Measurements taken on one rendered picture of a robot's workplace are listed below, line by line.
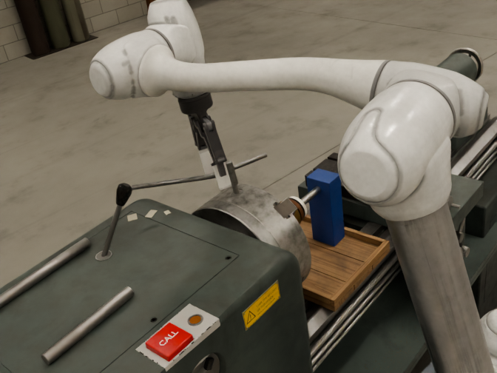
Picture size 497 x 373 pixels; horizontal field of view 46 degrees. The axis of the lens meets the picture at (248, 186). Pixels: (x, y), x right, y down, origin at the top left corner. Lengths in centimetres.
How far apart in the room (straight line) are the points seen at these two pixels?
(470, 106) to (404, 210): 21
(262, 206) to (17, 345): 61
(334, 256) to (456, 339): 77
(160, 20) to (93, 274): 54
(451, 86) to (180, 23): 57
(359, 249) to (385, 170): 98
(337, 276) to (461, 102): 83
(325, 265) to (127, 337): 80
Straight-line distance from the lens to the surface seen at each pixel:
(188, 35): 128
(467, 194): 198
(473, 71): 244
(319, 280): 170
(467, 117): 101
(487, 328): 132
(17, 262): 382
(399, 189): 85
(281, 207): 144
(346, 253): 179
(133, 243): 133
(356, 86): 107
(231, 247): 124
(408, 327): 205
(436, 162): 90
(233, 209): 140
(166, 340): 105
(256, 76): 111
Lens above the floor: 198
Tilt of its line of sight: 30 degrees down
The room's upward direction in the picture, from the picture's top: 9 degrees counter-clockwise
